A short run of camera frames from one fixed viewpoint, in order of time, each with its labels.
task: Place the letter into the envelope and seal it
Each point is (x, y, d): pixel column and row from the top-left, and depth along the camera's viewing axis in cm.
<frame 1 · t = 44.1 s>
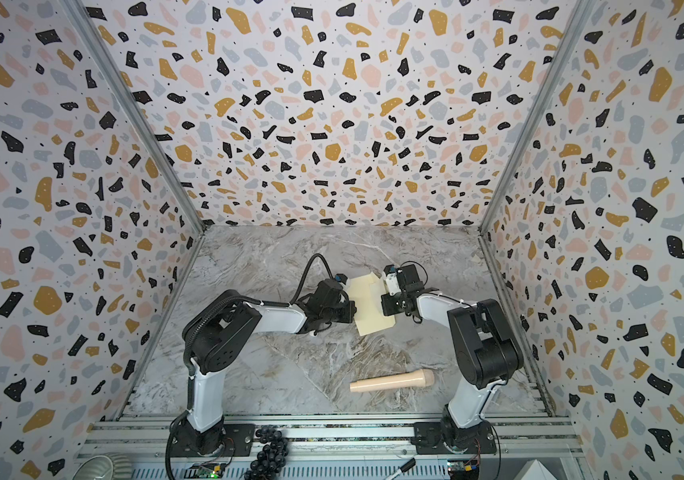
left hand: (360, 305, 95), fingers closed
right hand: (381, 295, 97), fingers closed
cream paper envelope: (366, 291, 104), point 2 cm above the table
beige toy microphone: (400, 380, 84), point 2 cm above the table

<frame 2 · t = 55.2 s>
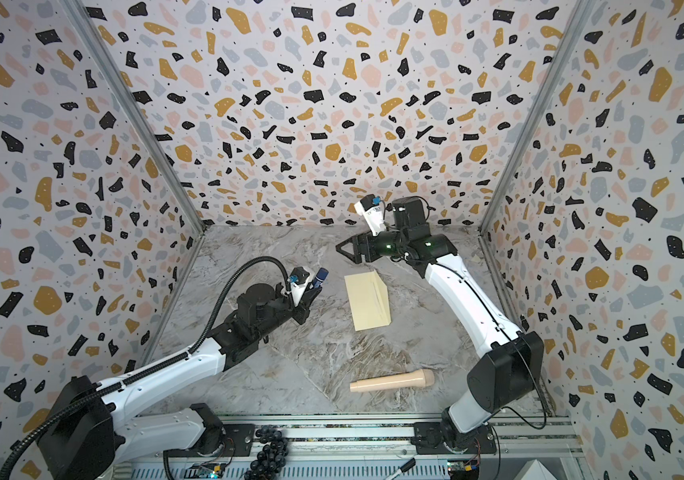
left hand: (315, 280, 76), fingers closed
right hand: (343, 239, 73), fingers open
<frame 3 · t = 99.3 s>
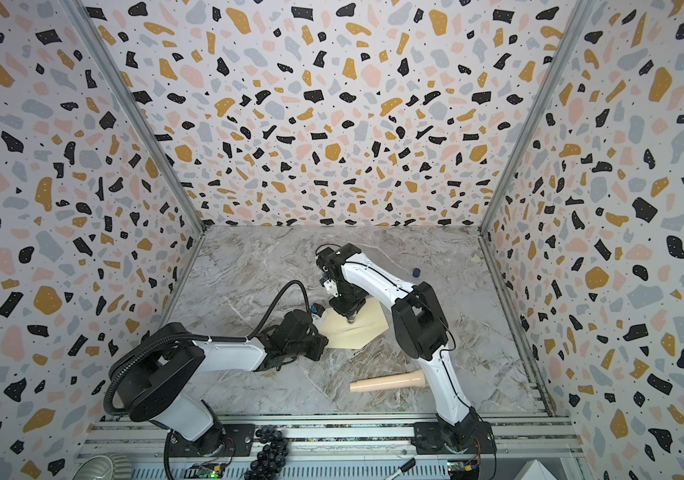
left hand: (330, 338, 89), fingers closed
right hand: (345, 309, 90), fingers open
cream paper envelope: (340, 333, 94), on the table
the other named things where they were.

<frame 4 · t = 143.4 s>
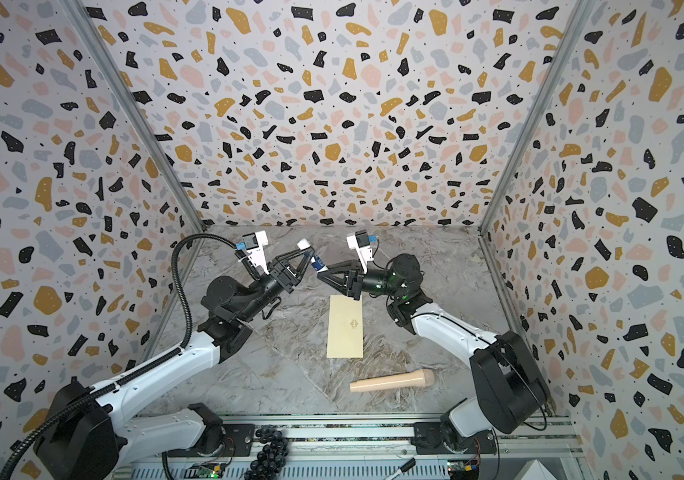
left hand: (310, 249, 63), fingers closed
right hand: (317, 274, 66), fingers closed
cream paper envelope: (345, 327, 97), on the table
the other named things where they were.

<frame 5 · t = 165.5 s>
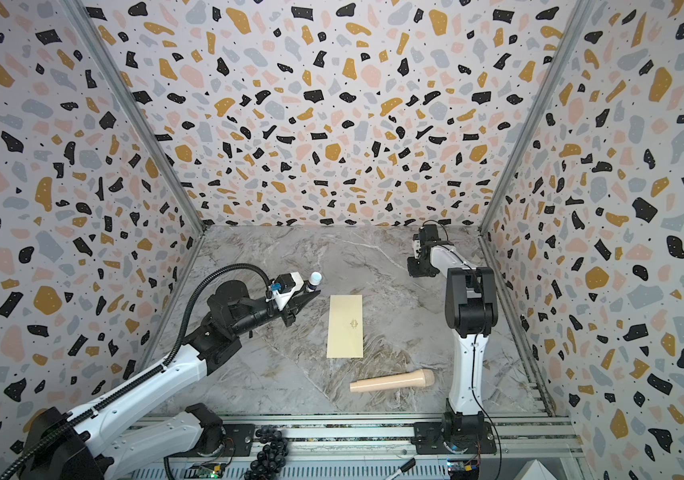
left hand: (313, 282, 69), fingers closed
right hand: (414, 262, 106), fingers open
the named things where they were.

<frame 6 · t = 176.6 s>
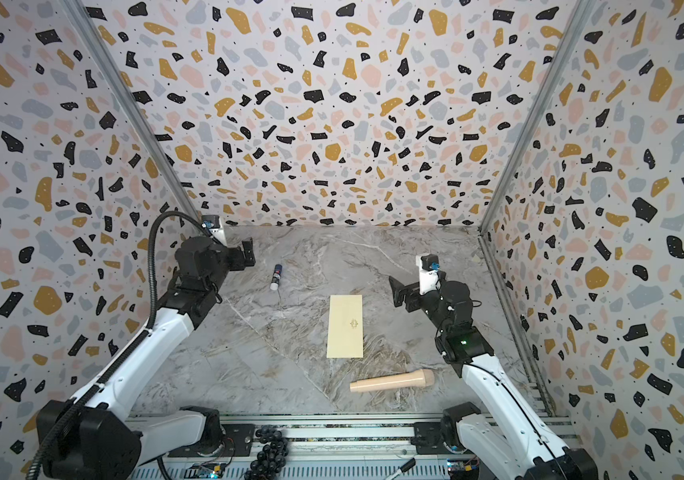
left hand: (230, 233, 77), fingers open
right hand: (403, 268, 75), fingers open
blue white glue stick: (276, 277, 107), on the table
the other named things where they were.

